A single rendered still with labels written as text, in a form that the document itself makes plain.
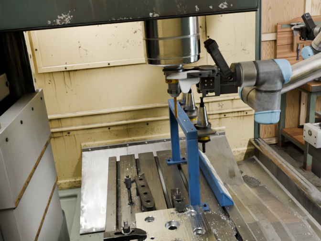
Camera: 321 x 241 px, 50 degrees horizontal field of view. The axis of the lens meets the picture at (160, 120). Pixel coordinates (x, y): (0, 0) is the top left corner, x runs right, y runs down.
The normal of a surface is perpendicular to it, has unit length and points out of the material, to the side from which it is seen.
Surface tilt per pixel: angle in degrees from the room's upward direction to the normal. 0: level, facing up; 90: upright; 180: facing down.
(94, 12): 90
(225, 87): 90
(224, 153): 24
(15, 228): 90
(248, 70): 62
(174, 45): 90
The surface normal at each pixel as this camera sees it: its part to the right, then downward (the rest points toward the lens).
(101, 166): -0.02, -0.73
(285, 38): 0.12, 0.30
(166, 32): -0.12, 0.33
